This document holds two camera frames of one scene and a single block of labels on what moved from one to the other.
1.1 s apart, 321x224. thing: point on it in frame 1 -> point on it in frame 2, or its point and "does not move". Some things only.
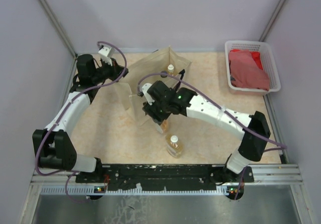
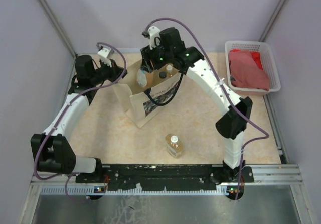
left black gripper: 116,69 does not move
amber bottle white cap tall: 170,69 does not move
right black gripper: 151,111 -> 147,59
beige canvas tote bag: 159,65 does not move
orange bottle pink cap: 164,125 -> 141,78
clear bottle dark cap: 163,76 does not move
